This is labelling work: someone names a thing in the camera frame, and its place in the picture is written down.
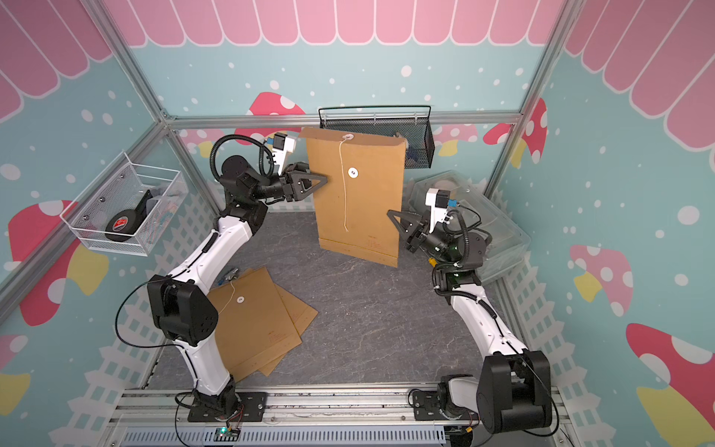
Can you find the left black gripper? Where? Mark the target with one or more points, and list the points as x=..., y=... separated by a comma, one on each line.
x=295, y=178

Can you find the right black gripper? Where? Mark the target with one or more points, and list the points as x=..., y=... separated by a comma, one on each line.
x=420, y=237

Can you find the brown kraft file bag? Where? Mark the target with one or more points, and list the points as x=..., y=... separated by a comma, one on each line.
x=254, y=327
x=301, y=314
x=365, y=179

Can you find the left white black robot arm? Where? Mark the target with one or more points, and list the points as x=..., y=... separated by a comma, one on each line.
x=254, y=174

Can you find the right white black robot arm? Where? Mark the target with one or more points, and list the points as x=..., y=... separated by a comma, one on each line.
x=513, y=390

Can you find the clear plastic storage box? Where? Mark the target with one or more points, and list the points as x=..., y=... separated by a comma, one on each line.
x=509, y=243

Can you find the small metal clip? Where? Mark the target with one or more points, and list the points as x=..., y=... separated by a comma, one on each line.
x=231, y=275

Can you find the black tape roll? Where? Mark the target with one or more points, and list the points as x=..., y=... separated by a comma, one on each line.
x=122, y=226

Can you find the green lit circuit board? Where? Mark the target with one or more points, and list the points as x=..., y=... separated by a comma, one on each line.
x=226, y=435

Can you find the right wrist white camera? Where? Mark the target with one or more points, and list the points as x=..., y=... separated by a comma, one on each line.
x=439, y=203

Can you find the wrist white camera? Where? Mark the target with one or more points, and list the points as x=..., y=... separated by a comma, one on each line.
x=283, y=145
x=439, y=203

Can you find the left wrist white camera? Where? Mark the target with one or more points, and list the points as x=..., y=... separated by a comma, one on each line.
x=283, y=145

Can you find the black wire mesh basket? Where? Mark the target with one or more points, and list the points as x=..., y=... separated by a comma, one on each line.
x=410, y=122

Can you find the clear acrylic wall bin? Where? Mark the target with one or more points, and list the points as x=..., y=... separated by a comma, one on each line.
x=156, y=193

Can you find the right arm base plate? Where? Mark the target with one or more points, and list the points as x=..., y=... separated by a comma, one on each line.
x=436, y=405

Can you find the aluminium front rail frame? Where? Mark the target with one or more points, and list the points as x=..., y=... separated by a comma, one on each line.
x=332, y=415

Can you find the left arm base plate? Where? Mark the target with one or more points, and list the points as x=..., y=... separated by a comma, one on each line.
x=244, y=406

